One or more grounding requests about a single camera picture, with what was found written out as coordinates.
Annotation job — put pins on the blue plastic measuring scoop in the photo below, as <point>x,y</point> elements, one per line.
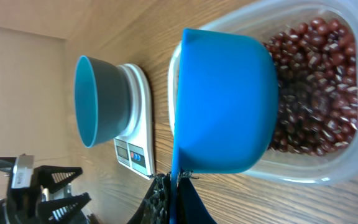
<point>227,105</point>

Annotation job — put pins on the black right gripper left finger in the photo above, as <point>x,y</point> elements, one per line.
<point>155,207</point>

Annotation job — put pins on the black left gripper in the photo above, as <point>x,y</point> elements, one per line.
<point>28,206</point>

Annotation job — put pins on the red adzuki beans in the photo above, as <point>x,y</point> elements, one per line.
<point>317,82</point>

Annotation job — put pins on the white digital kitchen scale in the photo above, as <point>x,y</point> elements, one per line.
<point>134,147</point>

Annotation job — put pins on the clear plastic food container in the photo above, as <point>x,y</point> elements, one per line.
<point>263,19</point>

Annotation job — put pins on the brown cardboard panel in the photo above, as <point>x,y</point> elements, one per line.
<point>34,79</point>

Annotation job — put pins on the blue metal bowl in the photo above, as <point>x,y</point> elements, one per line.
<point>102,100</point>

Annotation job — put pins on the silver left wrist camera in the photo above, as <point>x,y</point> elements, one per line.
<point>22,172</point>

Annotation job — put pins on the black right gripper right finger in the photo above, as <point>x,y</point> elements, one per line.
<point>190,208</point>

